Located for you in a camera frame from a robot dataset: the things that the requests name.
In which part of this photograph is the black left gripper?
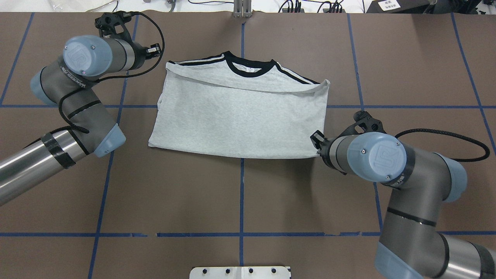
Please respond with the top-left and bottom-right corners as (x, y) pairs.
(132, 43), (162, 70)

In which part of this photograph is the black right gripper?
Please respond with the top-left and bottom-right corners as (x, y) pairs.
(310, 131), (341, 171)

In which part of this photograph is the grey cartoon print t-shirt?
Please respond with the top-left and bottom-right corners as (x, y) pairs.
(148, 51), (330, 159)

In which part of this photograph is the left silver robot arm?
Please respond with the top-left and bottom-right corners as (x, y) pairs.
(0, 35), (165, 205)

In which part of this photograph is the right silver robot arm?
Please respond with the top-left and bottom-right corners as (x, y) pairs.
(310, 131), (495, 279)

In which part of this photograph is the clear plastic bag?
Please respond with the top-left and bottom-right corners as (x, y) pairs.
(48, 0), (117, 12)

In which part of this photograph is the black power adapter box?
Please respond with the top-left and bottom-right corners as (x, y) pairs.
(365, 0), (437, 14)

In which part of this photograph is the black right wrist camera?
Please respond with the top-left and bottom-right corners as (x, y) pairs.
(339, 110), (386, 136)

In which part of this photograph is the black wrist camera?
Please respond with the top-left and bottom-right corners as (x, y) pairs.
(339, 110), (386, 136)
(95, 11), (134, 42)

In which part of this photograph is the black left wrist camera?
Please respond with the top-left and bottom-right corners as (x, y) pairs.
(95, 11), (134, 42)

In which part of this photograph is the aluminium frame post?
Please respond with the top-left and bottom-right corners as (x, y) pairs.
(233, 0), (253, 18)

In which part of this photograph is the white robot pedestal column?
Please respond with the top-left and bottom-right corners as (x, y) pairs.
(189, 265), (292, 279)

